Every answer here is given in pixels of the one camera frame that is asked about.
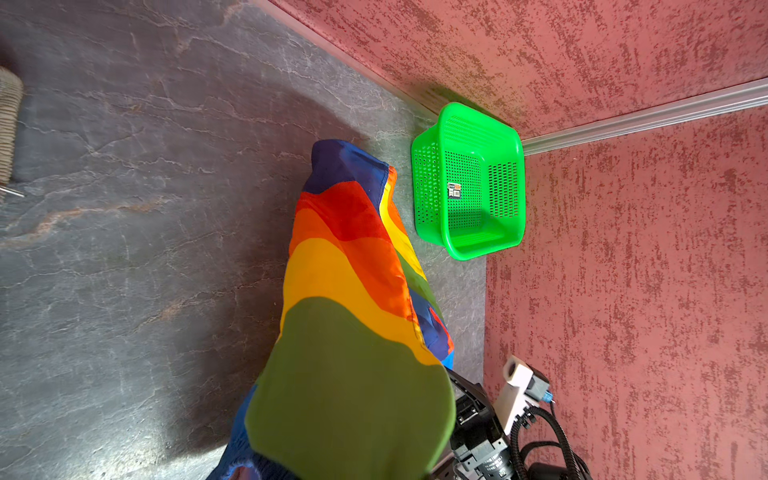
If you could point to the label sticker in basket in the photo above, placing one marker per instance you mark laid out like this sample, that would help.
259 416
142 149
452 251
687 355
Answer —
455 191

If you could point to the green plastic basket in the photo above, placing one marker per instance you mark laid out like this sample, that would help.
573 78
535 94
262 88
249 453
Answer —
486 157

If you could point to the right aluminium corner post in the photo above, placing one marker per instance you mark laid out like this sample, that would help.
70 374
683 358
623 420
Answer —
736 98

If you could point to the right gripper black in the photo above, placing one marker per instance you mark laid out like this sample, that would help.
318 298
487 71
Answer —
479 448

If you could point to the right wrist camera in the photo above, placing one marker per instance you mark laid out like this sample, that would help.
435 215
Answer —
524 386

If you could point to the beige shorts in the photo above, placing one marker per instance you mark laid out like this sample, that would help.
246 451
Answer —
12 93

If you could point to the multicolour shorts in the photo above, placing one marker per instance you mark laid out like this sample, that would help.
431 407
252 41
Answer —
356 385

